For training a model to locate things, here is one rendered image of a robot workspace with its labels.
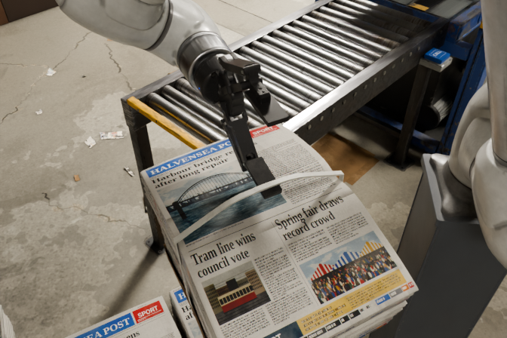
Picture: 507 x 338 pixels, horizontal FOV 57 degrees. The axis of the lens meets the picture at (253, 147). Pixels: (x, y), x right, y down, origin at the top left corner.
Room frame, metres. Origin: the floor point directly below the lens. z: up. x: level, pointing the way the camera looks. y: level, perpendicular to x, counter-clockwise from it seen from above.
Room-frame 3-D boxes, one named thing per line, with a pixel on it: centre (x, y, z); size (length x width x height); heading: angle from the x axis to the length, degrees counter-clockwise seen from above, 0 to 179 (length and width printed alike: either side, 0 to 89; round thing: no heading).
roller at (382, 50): (1.82, -0.39, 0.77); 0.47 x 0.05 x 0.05; 46
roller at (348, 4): (2.01, -0.57, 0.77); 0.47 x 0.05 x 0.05; 46
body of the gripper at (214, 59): (0.62, 0.04, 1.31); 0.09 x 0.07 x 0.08; 26
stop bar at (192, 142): (1.16, 0.26, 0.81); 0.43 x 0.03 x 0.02; 46
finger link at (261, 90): (0.52, -0.01, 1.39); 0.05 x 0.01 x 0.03; 26
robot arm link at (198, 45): (0.69, 0.08, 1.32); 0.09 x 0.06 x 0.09; 116
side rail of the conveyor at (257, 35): (1.80, -0.02, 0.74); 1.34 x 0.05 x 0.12; 136
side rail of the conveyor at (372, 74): (1.45, -0.39, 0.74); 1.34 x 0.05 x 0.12; 136
